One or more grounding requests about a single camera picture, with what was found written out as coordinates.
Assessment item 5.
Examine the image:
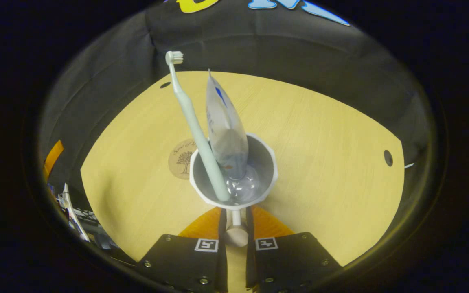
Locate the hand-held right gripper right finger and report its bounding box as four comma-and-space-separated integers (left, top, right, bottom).
245, 206, 343, 293

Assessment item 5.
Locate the light wooden desktop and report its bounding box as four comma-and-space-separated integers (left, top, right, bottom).
80, 71, 405, 293

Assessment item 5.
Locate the white cup with wooden handle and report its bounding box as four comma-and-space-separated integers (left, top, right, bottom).
189, 132, 279, 248

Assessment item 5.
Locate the round brown coaster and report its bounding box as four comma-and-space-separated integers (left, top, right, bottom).
168, 138, 199, 180

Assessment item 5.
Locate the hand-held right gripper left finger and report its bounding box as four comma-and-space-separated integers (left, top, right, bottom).
137, 207, 229, 293

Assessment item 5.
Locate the black backdrop cloth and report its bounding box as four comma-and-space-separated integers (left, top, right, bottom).
39, 0, 432, 228

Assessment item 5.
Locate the white toothpaste tube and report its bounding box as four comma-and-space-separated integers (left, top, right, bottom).
205, 69, 261, 204

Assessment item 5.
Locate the pale green toothbrush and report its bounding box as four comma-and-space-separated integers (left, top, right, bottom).
165, 51, 231, 203

